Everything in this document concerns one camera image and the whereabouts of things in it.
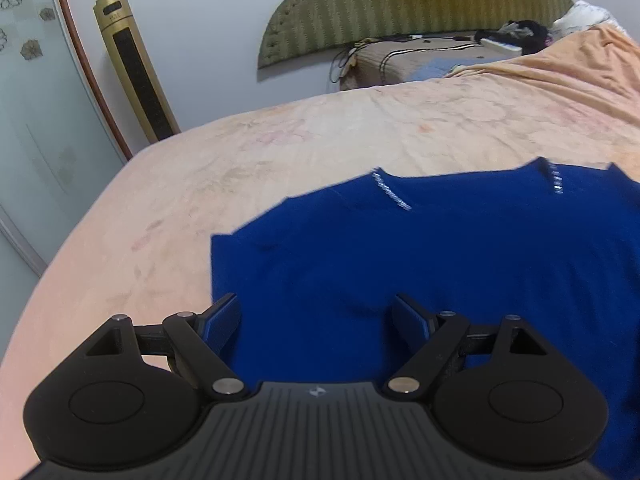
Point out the olive padded headboard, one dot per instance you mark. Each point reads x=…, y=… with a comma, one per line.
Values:
x=400, y=0

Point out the frosted glass door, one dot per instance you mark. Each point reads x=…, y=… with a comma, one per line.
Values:
x=30, y=110

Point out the brown curved door frame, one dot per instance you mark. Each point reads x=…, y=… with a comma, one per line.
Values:
x=82, y=60

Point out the black cloth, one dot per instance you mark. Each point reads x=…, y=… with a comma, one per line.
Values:
x=525, y=30

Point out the orange blanket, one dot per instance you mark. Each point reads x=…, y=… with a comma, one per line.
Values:
x=575, y=75

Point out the pink bed blanket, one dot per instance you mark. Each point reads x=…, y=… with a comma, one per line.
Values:
x=200, y=160

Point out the white fluffy pillow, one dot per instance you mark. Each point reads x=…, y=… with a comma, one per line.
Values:
x=580, y=15

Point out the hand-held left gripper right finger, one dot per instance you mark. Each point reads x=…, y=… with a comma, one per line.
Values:
x=407, y=322

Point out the gold tower fan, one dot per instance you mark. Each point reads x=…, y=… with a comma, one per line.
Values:
x=135, y=70

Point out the blue v-neck sweater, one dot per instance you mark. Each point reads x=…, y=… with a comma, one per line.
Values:
x=450, y=240

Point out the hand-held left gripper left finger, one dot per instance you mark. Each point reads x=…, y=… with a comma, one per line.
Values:
x=222, y=321

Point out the white power strip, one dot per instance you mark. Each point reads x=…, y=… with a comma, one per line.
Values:
x=502, y=47

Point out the brown striped pillow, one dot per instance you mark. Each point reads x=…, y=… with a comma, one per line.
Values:
x=395, y=60

